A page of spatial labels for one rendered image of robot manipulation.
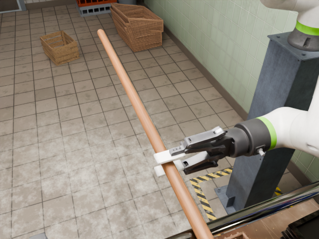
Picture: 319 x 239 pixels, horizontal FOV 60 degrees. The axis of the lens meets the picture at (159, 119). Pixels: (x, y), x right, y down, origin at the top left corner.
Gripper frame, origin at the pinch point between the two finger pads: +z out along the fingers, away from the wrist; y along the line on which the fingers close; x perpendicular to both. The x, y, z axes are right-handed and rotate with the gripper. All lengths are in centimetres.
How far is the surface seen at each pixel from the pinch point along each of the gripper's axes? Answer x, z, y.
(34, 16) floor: 432, 49, 120
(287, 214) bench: -1, -59, 62
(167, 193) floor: 62, -27, 120
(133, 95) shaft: 27.8, 0.5, -0.7
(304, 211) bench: -2, -66, 62
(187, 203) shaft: -12.1, 0.6, -1.0
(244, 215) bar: -17.3, -10.6, 2.3
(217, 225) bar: -17.4, -4.0, 2.3
